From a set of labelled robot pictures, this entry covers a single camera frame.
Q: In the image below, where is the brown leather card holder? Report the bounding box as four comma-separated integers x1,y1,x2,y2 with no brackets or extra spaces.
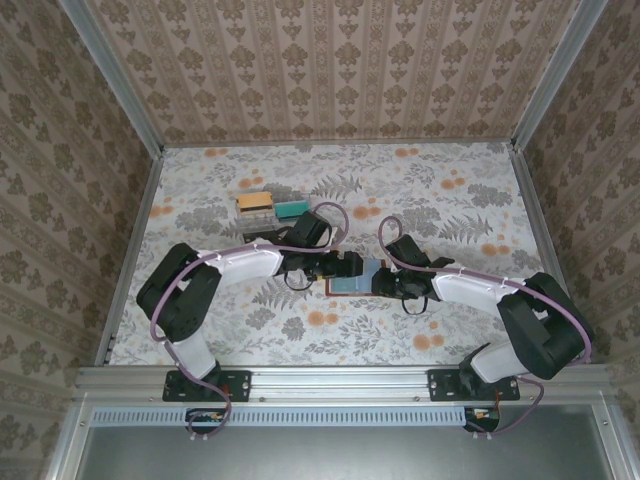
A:
324,257,397,298

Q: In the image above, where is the gold credit card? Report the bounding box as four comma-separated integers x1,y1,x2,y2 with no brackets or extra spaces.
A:
236,192,275,215

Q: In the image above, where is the teal credit card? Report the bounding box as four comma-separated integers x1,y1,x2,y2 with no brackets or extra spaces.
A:
274,200,311,222

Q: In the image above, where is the clear plastic card stand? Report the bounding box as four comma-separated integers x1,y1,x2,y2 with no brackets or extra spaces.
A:
234,189,314,237

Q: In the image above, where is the grey metal panel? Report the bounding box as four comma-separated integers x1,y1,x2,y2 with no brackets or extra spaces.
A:
47,424,631,480

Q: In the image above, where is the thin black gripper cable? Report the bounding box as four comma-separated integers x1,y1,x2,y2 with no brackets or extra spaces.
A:
399,293,430,317
281,272,322,292

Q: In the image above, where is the aluminium front rail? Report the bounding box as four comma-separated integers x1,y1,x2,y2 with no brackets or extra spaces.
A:
74,363,610,402

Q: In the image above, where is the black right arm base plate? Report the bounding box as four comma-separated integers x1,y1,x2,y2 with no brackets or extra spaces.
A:
428,368,521,403

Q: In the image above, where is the grey slotted cable duct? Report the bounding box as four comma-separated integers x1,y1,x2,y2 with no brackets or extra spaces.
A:
92,405,501,427

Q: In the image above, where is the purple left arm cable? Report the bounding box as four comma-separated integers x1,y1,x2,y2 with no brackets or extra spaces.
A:
149,201,350,444

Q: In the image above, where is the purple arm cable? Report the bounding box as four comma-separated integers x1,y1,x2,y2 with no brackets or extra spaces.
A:
378,215,596,441
149,201,350,444

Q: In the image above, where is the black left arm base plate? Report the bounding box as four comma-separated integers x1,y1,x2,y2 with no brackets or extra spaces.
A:
162,368,251,404

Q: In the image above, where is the aluminium side rail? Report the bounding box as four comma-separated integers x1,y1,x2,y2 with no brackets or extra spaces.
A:
93,148,165,367
513,144,589,364

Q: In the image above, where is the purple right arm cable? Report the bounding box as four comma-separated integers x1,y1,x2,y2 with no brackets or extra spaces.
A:
378,215,596,441

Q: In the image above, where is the aluminium corner post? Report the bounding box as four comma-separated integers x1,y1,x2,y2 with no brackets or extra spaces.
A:
510,0,612,151
58,0,165,154

